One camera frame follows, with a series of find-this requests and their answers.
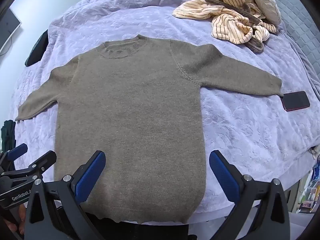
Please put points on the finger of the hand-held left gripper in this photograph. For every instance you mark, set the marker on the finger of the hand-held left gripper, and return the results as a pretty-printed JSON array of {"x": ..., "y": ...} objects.
[
  {"x": 42, "y": 162},
  {"x": 18, "y": 152}
]

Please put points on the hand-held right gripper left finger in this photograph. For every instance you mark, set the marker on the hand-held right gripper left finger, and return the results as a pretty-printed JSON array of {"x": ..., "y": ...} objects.
[{"x": 91, "y": 177}]

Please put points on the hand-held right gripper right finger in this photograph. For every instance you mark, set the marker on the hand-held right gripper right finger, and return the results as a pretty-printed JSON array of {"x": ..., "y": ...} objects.
[{"x": 223, "y": 177}]

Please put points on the brown knit sweater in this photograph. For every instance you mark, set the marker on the brown knit sweater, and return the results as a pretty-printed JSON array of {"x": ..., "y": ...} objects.
[{"x": 130, "y": 117}]

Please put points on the person's left hand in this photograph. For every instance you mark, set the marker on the person's left hand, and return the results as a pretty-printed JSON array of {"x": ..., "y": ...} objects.
[{"x": 22, "y": 213}]

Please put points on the dark green cloth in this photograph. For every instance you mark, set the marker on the dark green cloth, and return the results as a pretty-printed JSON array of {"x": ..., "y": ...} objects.
[{"x": 7, "y": 135}]

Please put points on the lavender embossed blanket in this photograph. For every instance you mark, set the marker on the lavender embossed blanket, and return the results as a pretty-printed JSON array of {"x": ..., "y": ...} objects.
[{"x": 237, "y": 130}]

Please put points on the bedside clutter of small items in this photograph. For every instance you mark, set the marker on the bedside clutter of small items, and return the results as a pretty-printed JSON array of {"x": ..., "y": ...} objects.
[{"x": 310, "y": 187}]

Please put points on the black cloth item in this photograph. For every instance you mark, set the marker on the black cloth item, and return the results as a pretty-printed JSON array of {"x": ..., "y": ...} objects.
[{"x": 36, "y": 51}]

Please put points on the dark red smartphone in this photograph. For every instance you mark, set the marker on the dark red smartphone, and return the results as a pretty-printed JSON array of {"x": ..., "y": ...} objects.
[{"x": 296, "y": 101}]

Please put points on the cream striped fleece garment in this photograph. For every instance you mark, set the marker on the cream striped fleece garment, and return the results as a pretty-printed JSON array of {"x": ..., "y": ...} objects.
[{"x": 225, "y": 15}]

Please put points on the grey quilted headboard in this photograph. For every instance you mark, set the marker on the grey quilted headboard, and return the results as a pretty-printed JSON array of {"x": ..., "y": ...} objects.
[{"x": 302, "y": 35}]

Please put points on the beige leaf pattern pillow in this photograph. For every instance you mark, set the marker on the beige leaf pattern pillow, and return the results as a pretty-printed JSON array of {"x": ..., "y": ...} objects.
[{"x": 265, "y": 2}]

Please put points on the white framed wall television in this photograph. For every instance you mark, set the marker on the white framed wall television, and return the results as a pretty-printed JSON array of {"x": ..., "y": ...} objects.
[{"x": 7, "y": 27}]

